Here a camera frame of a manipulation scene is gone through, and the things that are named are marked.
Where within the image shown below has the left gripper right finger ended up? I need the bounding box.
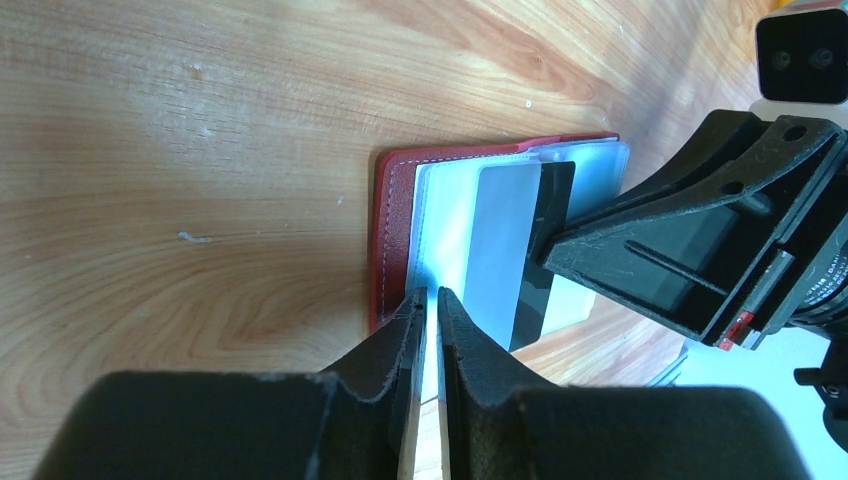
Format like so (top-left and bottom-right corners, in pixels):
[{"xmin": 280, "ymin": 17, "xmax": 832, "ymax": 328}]
[{"xmin": 437, "ymin": 288, "xmax": 808, "ymax": 479}]

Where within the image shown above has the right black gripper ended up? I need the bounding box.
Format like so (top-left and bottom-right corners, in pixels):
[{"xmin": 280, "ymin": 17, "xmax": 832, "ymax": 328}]
[{"xmin": 543, "ymin": 111, "xmax": 847, "ymax": 449}]

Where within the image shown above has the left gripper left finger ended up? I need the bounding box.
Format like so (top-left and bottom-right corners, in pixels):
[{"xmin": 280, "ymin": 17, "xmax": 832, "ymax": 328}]
[{"xmin": 35, "ymin": 288, "xmax": 427, "ymax": 479}]

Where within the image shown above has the black silver credit card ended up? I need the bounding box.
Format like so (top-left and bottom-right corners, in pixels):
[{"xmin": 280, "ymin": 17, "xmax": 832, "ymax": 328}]
[{"xmin": 462, "ymin": 162, "xmax": 592, "ymax": 351}]

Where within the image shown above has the red leather card holder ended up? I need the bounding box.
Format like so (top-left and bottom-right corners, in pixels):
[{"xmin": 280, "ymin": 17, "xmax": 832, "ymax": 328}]
[{"xmin": 368, "ymin": 132, "xmax": 620, "ymax": 333}]

